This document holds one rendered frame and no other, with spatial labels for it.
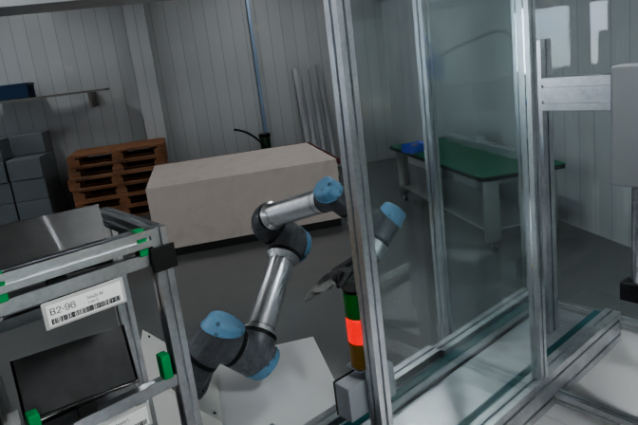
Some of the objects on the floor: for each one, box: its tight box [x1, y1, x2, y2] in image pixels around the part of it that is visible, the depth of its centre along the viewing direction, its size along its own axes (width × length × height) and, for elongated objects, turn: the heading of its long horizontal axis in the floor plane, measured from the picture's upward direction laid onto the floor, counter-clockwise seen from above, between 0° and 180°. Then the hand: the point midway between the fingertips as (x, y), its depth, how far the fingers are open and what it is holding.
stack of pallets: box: [66, 138, 168, 216], centre depth 822 cm, size 136×93×97 cm
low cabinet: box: [145, 142, 342, 256], centre depth 678 cm, size 164×209×76 cm
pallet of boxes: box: [0, 130, 68, 225], centre depth 788 cm, size 133×89×132 cm
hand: (326, 315), depth 150 cm, fingers open, 14 cm apart
